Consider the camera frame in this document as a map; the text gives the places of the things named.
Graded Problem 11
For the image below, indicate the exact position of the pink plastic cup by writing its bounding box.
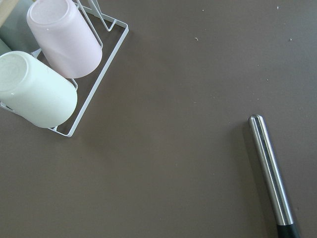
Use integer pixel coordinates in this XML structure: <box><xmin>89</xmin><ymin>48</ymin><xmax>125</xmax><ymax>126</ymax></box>
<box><xmin>27</xmin><ymin>0</ymin><xmax>102</xmax><ymax>78</ymax></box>

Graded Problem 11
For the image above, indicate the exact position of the steel muddler black tip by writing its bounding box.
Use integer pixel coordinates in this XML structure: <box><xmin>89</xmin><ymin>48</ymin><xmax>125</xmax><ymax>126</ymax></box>
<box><xmin>248</xmin><ymin>115</ymin><xmax>300</xmax><ymax>238</ymax></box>

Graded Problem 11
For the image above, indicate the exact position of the white wire cup rack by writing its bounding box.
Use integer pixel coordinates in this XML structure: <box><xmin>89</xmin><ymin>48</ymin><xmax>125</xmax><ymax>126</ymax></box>
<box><xmin>0</xmin><ymin>0</ymin><xmax>129</xmax><ymax>138</ymax></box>

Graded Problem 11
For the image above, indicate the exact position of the wooden rack handle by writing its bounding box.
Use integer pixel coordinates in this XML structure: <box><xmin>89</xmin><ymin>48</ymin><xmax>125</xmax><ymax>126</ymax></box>
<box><xmin>0</xmin><ymin>0</ymin><xmax>19</xmax><ymax>26</ymax></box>

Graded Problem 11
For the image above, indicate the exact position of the grey plastic cup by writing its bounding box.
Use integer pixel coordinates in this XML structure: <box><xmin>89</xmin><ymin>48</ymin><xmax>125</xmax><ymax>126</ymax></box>
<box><xmin>0</xmin><ymin>0</ymin><xmax>40</xmax><ymax>53</ymax></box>

